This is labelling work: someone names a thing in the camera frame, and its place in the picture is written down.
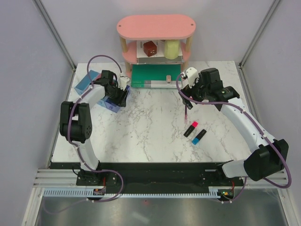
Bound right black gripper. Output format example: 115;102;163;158
179;73;210;110

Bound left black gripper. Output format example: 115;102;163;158
107;84;129;108

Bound small pink white stapler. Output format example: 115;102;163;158
166;75;172;84

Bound four-compartment blue pink organizer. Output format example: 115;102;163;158
72;70;130;114

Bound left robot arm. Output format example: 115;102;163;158
59;70;130;186

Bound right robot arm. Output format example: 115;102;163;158
176;67;289;186

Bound dark red pink pen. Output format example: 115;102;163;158
184;107;188;123

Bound pink black highlighter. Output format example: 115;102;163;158
184;121;198;137

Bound green box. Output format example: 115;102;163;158
131;65;181;89

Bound blue black highlighter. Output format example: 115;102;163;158
192;129;206;145

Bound pale yellow cup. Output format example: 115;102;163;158
164;40;180;59

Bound brown cube box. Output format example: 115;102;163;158
143;41;157;57

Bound pink three-tier shelf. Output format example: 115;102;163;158
117;14;196;77

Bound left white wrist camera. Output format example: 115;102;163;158
117;73;130;90

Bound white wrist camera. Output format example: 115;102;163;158
117;73;130;90
180;67;199;89

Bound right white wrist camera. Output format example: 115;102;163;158
180;67;199;89

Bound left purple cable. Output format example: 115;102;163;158
43;54;124;214

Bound purple cable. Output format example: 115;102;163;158
43;54;124;214
175;73;293;204

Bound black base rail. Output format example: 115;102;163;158
50;162;244;191

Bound white cable duct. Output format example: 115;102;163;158
43;187;220;199

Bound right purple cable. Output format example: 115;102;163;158
175;73;293;204

